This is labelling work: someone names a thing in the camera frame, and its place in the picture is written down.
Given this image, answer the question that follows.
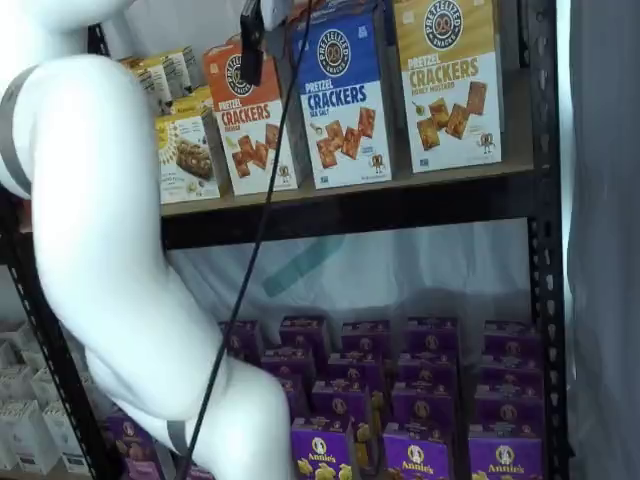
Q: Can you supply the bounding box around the purple Annie's snack box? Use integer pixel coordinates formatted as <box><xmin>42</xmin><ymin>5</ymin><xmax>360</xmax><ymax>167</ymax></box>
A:
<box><xmin>341</xmin><ymin>319</ymin><xmax>391</xmax><ymax>355</ymax></box>
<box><xmin>290</xmin><ymin>424</ymin><xmax>354</xmax><ymax>480</ymax></box>
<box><xmin>382</xmin><ymin>432</ymin><xmax>454</xmax><ymax>480</ymax></box>
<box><xmin>219</xmin><ymin>319</ymin><xmax>262</xmax><ymax>366</ymax></box>
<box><xmin>327</xmin><ymin>352</ymin><xmax>385</xmax><ymax>384</ymax></box>
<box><xmin>259</xmin><ymin>347</ymin><xmax>314</xmax><ymax>381</ymax></box>
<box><xmin>274</xmin><ymin>377</ymin><xmax>311</xmax><ymax>425</ymax></box>
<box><xmin>468</xmin><ymin>434</ymin><xmax>544</xmax><ymax>480</ymax></box>
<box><xmin>102</xmin><ymin>414</ymin><xmax>162</xmax><ymax>461</ymax></box>
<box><xmin>474</xmin><ymin>389</ymin><xmax>546</xmax><ymax>439</ymax></box>
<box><xmin>483</xmin><ymin>319</ymin><xmax>542</xmax><ymax>356</ymax></box>
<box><xmin>122</xmin><ymin>457</ymin><xmax>166</xmax><ymax>480</ymax></box>
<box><xmin>397</xmin><ymin>352</ymin><xmax>459</xmax><ymax>391</ymax></box>
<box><xmin>391</xmin><ymin>387</ymin><xmax>457</xmax><ymax>435</ymax></box>
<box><xmin>312</xmin><ymin>379</ymin><xmax>374</xmax><ymax>426</ymax></box>
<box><xmin>478</xmin><ymin>352</ymin><xmax>545</xmax><ymax>394</ymax></box>
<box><xmin>279</xmin><ymin>314</ymin><xmax>329</xmax><ymax>351</ymax></box>
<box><xmin>407</xmin><ymin>316</ymin><xmax>460</xmax><ymax>356</ymax></box>

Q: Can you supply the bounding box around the wooden shelf board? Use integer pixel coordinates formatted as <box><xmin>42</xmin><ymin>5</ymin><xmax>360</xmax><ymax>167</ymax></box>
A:
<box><xmin>159</xmin><ymin>149</ymin><xmax>537</xmax><ymax>217</ymax></box>

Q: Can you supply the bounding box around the black cable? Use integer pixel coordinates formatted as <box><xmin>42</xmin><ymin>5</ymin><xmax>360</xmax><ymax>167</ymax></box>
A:
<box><xmin>182</xmin><ymin>0</ymin><xmax>314</xmax><ymax>480</ymax></box>

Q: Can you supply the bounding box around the blue pretzel crackers box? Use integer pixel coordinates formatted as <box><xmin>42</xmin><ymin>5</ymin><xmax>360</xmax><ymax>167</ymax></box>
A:
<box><xmin>299</xmin><ymin>0</ymin><xmax>380</xmax><ymax>16</ymax></box>
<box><xmin>291</xmin><ymin>11</ymin><xmax>393</xmax><ymax>191</ymax></box>

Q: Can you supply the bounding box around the white carton box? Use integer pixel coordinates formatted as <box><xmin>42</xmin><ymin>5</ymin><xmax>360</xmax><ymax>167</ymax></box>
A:
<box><xmin>42</xmin><ymin>403</ymin><xmax>87</xmax><ymax>471</ymax></box>
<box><xmin>30</xmin><ymin>367</ymin><xmax>66</xmax><ymax>406</ymax></box>
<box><xmin>0</xmin><ymin>399</ymin><xmax>47</xmax><ymax>474</ymax></box>
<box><xmin>0</xmin><ymin>367</ymin><xmax>34</xmax><ymax>401</ymax></box>

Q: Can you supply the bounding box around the black metal shelf rack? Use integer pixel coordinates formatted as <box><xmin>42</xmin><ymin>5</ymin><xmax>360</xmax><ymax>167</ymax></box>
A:
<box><xmin>0</xmin><ymin>0</ymin><xmax>571</xmax><ymax>480</ymax></box>

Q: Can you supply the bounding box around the yellow pretzel crackers box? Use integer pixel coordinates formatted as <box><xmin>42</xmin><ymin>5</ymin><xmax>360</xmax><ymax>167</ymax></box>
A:
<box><xmin>392</xmin><ymin>0</ymin><xmax>503</xmax><ymax>174</ymax></box>

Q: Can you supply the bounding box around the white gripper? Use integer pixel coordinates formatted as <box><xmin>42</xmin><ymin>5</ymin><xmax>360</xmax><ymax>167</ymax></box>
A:
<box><xmin>239</xmin><ymin>0</ymin><xmax>293</xmax><ymax>87</ymax></box>

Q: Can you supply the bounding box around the sideways purple Annie's box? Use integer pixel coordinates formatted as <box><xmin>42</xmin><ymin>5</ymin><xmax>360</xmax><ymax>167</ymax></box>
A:
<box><xmin>349</xmin><ymin>389</ymin><xmax>387</xmax><ymax>472</ymax></box>

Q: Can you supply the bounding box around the grey curtain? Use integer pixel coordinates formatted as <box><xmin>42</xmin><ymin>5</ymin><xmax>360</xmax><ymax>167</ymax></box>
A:
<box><xmin>569</xmin><ymin>0</ymin><xmax>640</xmax><ymax>480</ymax></box>

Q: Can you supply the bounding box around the white sheet with teal logo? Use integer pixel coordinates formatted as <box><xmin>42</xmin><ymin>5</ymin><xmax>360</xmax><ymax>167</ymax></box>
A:
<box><xmin>167</xmin><ymin>219</ymin><xmax>532</xmax><ymax>351</ymax></box>

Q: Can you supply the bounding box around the Simple Mills sweet thins box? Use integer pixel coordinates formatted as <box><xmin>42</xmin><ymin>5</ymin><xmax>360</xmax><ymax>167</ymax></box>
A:
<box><xmin>119</xmin><ymin>59</ymin><xmax>154</xmax><ymax>101</ymax></box>
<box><xmin>162</xmin><ymin>45</ymin><xmax>201</xmax><ymax>99</ymax></box>
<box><xmin>137</xmin><ymin>54</ymin><xmax>174</xmax><ymax>99</ymax></box>

